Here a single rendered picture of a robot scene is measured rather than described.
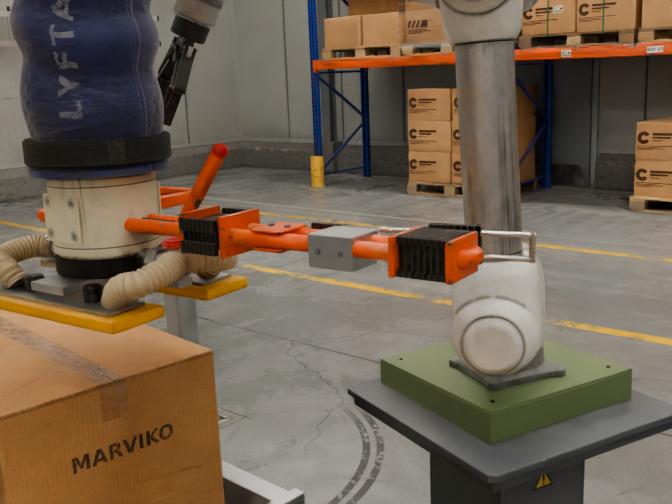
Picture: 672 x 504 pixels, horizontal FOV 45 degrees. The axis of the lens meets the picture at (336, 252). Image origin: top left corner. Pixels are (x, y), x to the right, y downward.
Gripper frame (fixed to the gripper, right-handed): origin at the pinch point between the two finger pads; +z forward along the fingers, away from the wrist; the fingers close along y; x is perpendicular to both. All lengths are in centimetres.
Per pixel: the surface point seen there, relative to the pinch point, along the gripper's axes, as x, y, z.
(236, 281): -9, -54, 14
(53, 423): 11, -57, 44
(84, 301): 14, -58, 22
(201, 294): -4, -57, 17
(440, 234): -15, -93, -12
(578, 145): -603, 592, -36
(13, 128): -36, 915, 226
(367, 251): -10, -88, -6
